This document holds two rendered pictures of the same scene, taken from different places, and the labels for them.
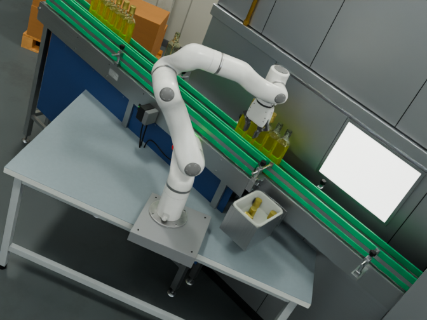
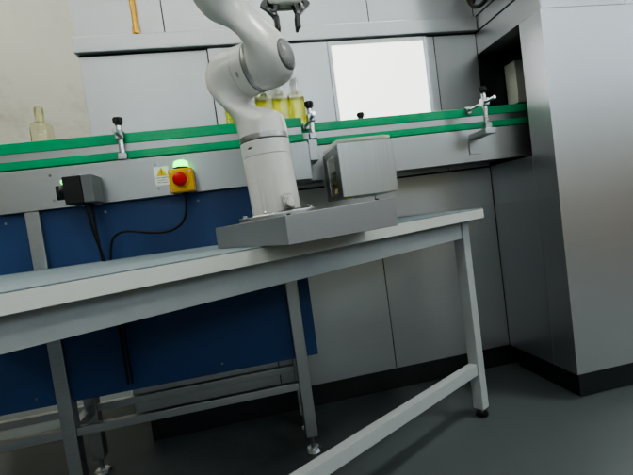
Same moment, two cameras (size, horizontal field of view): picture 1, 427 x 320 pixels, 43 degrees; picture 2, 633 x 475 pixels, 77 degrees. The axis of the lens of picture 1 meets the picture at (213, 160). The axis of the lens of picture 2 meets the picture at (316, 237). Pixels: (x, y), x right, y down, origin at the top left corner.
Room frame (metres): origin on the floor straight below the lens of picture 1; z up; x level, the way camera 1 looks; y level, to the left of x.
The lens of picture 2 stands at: (1.14, 0.62, 0.80)
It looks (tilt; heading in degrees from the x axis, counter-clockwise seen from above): 3 degrees down; 322
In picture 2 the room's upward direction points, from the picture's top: 8 degrees counter-clockwise
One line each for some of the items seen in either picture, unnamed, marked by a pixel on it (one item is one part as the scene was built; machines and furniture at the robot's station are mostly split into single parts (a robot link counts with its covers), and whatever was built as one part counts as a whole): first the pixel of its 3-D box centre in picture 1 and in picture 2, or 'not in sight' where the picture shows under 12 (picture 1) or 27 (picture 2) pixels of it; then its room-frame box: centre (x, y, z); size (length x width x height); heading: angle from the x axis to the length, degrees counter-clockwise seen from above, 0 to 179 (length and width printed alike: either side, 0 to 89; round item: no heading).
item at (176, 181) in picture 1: (185, 160); (245, 97); (2.00, 0.11, 1.11); 0.19 x 0.12 x 0.24; 23
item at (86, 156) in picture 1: (196, 157); (186, 251); (2.63, 0.10, 0.73); 1.58 x 1.52 x 0.04; 91
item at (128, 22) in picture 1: (127, 28); not in sight; (2.87, 0.77, 1.19); 0.06 x 0.06 x 0.28; 62
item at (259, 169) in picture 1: (261, 169); (309, 122); (2.19, -0.23, 1.12); 0.17 x 0.03 x 0.12; 152
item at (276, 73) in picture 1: (274, 83); not in sight; (2.06, -0.10, 1.61); 0.09 x 0.08 x 0.13; 22
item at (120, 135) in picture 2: not in sight; (118, 138); (2.43, 0.32, 1.11); 0.07 x 0.04 x 0.13; 152
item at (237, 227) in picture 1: (254, 218); (355, 173); (2.08, -0.30, 0.92); 0.27 x 0.17 x 0.15; 152
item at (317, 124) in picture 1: (328, 141); (326, 86); (2.36, -0.48, 1.32); 0.90 x 0.03 x 0.34; 62
